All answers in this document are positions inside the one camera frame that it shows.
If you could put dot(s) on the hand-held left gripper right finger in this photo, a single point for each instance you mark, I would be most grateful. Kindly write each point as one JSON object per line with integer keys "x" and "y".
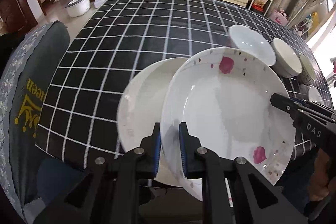
{"x": 183, "y": 153}

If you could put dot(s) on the brown wooden door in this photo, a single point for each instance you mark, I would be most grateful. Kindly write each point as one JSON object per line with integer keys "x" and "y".
{"x": 15, "y": 11}

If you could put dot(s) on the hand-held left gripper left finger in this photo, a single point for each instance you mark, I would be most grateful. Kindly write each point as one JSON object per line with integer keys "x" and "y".
{"x": 158, "y": 153}

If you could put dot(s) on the small white dish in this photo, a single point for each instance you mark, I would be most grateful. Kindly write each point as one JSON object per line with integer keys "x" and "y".
{"x": 316, "y": 96}

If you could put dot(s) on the white plastic tub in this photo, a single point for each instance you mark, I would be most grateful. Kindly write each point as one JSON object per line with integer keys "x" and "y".
{"x": 77, "y": 6}

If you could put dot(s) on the grey patterned bowl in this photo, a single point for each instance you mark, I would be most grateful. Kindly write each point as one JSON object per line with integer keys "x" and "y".
{"x": 307, "y": 69}

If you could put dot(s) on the pink bag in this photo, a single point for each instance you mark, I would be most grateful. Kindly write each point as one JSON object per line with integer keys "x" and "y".
{"x": 278, "y": 18}

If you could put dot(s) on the white pink-petal plate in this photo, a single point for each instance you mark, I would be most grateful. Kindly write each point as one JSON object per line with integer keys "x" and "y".
{"x": 193, "y": 191}

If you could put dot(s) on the dark green crown-print chair cover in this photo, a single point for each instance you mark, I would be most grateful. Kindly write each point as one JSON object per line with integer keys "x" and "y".
{"x": 34, "y": 87}

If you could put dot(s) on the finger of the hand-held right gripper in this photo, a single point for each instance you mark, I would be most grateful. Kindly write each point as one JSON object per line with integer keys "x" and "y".
{"x": 282, "y": 103}
{"x": 298, "y": 101}

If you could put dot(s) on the small white bowl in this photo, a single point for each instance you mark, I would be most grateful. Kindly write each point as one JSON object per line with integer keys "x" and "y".
{"x": 286, "y": 58}

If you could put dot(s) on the white pink-flower plate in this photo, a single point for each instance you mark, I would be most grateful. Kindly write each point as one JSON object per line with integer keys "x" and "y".
{"x": 231, "y": 113}

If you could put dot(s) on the person's right hand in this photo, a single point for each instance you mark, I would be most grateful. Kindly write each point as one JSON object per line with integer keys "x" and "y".
{"x": 321, "y": 171}

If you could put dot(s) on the black checked tablecloth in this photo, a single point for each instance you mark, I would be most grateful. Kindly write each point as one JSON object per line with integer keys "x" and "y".
{"x": 147, "y": 29}

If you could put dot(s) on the plain white plate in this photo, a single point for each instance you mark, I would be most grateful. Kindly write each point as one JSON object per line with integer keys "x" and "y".
{"x": 141, "y": 103}

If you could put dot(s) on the large white bowl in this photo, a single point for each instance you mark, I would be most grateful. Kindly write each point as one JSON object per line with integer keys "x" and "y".
{"x": 249, "y": 43}

